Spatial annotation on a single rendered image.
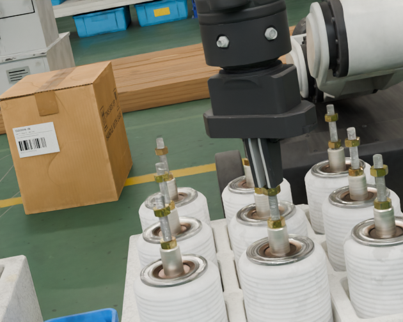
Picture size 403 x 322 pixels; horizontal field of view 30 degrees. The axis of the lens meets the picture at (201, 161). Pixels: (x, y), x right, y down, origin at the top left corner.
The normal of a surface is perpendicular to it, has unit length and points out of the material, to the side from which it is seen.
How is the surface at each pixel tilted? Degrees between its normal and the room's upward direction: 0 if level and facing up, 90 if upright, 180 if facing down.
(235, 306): 0
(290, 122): 90
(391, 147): 46
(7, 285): 0
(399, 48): 113
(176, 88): 90
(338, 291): 0
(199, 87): 90
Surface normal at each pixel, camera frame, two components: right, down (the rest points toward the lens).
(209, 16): -0.74, 0.32
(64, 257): -0.18, -0.94
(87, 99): -0.06, 0.30
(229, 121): -0.52, 0.33
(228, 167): -0.18, -0.66
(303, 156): -0.11, -0.44
